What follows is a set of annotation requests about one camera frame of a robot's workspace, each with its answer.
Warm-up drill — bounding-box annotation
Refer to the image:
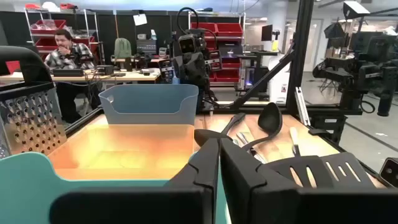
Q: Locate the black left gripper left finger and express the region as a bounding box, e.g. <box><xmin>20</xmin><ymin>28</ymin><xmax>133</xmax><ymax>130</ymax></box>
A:
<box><xmin>49</xmin><ymin>138</ymin><xmax>220</xmax><ymax>224</ymax></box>

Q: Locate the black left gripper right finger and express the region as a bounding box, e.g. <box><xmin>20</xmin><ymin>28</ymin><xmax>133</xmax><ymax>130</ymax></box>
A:
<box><xmin>220</xmin><ymin>138</ymin><xmax>398</xmax><ymax>224</ymax></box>

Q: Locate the black plastic serving spoon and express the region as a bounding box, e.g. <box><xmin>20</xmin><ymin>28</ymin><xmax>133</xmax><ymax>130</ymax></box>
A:
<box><xmin>194</xmin><ymin>112</ymin><xmax>246</xmax><ymax>147</ymax></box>

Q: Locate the black plastic ladle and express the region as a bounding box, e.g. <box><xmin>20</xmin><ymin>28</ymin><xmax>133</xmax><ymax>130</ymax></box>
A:
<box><xmin>241</xmin><ymin>101</ymin><xmax>284</xmax><ymax>153</ymax></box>

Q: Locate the black slotted spatula red mark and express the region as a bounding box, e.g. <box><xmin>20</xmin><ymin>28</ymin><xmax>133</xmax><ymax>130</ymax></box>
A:
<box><xmin>322</xmin><ymin>151</ymin><xmax>377</xmax><ymax>188</ymax></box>

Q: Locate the blue-grey plastic bin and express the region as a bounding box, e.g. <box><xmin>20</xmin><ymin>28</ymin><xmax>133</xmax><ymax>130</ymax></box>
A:
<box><xmin>98</xmin><ymin>83</ymin><xmax>199</xmax><ymax>126</ymax></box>

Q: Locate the long wooden desk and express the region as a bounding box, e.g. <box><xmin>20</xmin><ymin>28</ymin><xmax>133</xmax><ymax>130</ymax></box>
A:
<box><xmin>0</xmin><ymin>67</ymin><xmax>162</xmax><ymax>85</ymax></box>

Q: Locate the white paper sheet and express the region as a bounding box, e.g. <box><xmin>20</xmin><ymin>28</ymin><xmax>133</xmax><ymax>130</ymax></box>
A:
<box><xmin>132</xmin><ymin>14</ymin><xmax>148</xmax><ymax>26</ymax></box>

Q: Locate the green backpack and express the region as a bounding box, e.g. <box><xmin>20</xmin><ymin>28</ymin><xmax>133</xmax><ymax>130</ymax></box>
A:
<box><xmin>111</xmin><ymin>37</ymin><xmax>133</xmax><ymax>63</ymax></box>

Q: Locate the black computer monitor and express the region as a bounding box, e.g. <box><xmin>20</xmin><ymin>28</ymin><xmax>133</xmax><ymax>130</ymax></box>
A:
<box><xmin>261</xmin><ymin>24</ymin><xmax>274</xmax><ymax>42</ymax></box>

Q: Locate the white trash bin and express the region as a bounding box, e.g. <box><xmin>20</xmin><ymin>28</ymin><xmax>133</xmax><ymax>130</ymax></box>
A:
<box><xmin>267</xmin><ymin>55</ymin><xmax>292</xmax><ymax>105</ymax></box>

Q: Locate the silver aluminium extrusion piece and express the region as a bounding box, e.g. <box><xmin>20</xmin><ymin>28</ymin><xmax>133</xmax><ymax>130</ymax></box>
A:
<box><xmin>294</xmin><ymin>86</ymin><xmax>312</xmax><ymax>127</ymax></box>

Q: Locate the person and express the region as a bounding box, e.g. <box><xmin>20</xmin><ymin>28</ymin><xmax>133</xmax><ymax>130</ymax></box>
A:
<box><xmin>44</xmin><ymin>28</ymin><xmax>96</xmax><ymax>124</ymax></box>

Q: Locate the teal green plastic bin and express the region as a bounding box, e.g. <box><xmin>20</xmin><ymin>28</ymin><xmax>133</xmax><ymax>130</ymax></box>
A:
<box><xmin>0</xmin><ymin>151</ymin><xmax>233</xmax><ymax>224</ymax></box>

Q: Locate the black softbox lamp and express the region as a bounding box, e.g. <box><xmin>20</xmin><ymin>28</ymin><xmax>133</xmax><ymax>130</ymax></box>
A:
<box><xmin>343</xmin><ymin>1</ymin><xmax>371</xmax><ymax>20</ymax></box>

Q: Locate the wire rack with red bins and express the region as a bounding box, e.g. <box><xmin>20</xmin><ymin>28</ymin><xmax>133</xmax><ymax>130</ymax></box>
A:
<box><xmin>188</xmin><ymin>11</ymin><xmax>246</xmax><ymax>88</ymax></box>
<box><xmin>24</xmin><ymin>7</ymin><xmax>105</xmax><ymax>63</ymax></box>

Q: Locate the black aluminium rig frame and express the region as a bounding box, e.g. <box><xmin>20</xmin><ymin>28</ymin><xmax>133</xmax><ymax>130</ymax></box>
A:
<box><xmin>63</xmin><ymin>0</ymin><xmax>363</xmax><ymax>144</ymax></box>

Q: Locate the small black camera box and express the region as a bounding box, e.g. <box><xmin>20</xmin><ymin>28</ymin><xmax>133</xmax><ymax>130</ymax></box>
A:
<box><xmin>379</xmin><ymin>157</ymin><xmax>398</xmax><ymax>188</ymax></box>

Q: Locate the metal box grater black handle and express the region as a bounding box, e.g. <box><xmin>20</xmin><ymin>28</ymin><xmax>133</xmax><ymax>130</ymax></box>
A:
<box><xmin>0</xmin><ymin>45</ymin><xmax>68</xmax><ymax>159</ymax></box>

